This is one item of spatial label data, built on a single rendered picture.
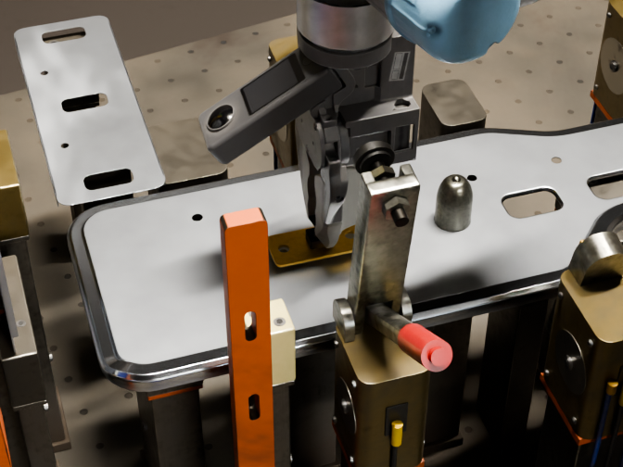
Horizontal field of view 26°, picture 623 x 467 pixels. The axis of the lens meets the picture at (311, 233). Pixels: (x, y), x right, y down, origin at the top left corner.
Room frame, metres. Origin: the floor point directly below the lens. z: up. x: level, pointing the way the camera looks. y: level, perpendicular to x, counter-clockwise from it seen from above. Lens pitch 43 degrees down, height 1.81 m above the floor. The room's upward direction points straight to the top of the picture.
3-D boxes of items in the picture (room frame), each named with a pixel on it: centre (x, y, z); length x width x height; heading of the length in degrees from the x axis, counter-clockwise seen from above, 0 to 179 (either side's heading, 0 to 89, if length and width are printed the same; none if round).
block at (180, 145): (1.02, 0.13, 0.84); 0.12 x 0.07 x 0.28; 17
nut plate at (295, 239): (0.84, -0.01, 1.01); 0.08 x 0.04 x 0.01; 107
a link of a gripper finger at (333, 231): (0.83, -0.03, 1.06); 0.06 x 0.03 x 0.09; 108
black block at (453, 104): (1.08, -0.14, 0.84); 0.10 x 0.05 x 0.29; 17
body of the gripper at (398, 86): (0.85, -0.03, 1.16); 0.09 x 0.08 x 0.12; 108
